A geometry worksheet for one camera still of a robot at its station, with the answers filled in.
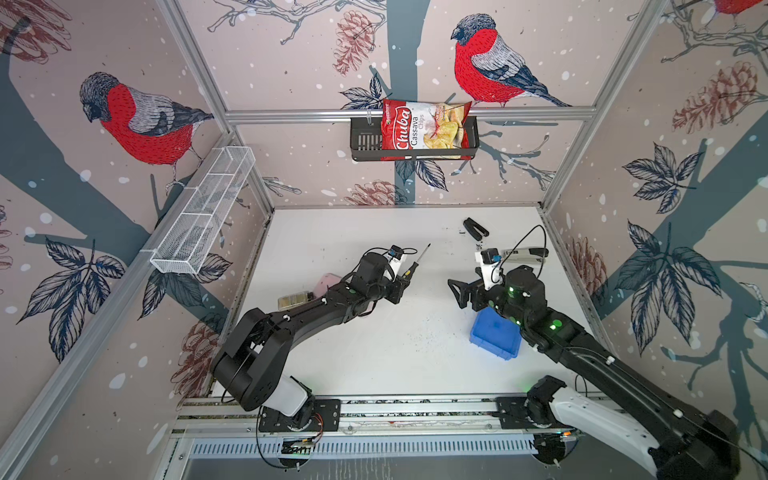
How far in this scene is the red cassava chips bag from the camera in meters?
0.87

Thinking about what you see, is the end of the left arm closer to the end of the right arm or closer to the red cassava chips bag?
the end of the right arm

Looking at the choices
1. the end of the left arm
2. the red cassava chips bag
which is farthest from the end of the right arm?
the red cassava chips bag
